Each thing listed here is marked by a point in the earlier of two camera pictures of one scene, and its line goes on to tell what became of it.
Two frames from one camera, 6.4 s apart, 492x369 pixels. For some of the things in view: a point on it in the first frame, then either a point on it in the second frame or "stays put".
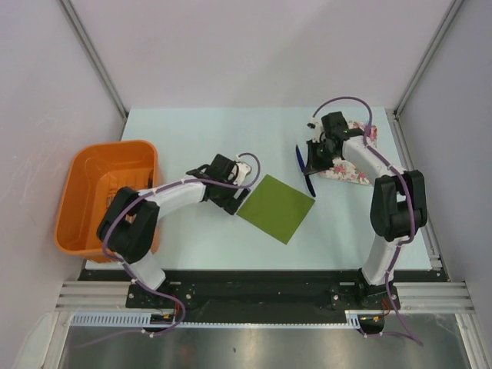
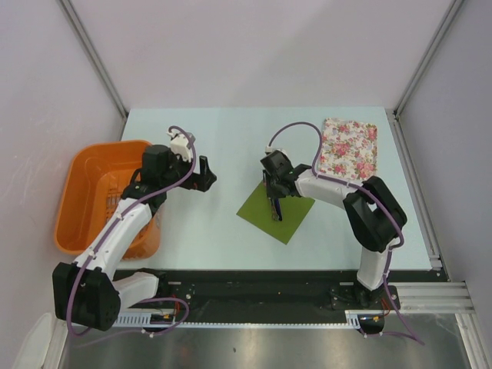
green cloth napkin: (276, 208) stays put
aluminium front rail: (417, 297) stays put
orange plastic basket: (96, 171) stays put
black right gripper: (313, 164) to (270, 192)
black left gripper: (230, 203) to (202, 181)
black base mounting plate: (257, 292) stays put
